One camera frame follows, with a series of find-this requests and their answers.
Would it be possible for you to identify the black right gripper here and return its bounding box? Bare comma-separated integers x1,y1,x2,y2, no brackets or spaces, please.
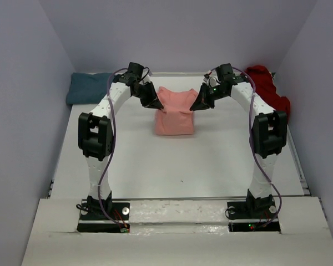
190,82,229,111

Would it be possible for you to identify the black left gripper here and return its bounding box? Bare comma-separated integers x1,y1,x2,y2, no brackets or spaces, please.
132,81,163,110

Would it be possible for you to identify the pink t-shirt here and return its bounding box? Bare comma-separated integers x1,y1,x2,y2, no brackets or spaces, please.
154,86,198,136

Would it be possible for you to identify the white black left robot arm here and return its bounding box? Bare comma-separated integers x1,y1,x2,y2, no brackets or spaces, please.
78,62,163,224

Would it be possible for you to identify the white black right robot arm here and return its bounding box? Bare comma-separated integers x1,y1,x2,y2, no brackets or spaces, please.
190,64,287,223

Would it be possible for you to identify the crumpled red t-shirt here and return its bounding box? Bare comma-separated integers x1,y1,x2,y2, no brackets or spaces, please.
245,65,291,117

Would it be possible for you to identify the folded teal t-shirt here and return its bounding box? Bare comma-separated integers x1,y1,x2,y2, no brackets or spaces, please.
65,73,111,105

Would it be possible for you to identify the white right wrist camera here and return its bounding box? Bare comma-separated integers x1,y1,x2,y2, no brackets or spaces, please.
203,70,221,88

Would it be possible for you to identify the white table edge rail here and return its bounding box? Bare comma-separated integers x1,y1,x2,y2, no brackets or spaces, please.
149,72,205,78

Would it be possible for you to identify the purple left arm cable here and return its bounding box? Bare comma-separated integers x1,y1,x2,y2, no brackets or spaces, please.
98,68,133,228

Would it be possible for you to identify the aluminium front rail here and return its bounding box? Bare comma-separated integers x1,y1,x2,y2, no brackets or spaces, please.
112,197,232,201

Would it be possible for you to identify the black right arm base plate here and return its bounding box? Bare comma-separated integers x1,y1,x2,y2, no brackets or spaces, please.
225,201,281,233

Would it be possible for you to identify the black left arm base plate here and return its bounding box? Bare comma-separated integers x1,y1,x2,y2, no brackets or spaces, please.
76,201,130,233

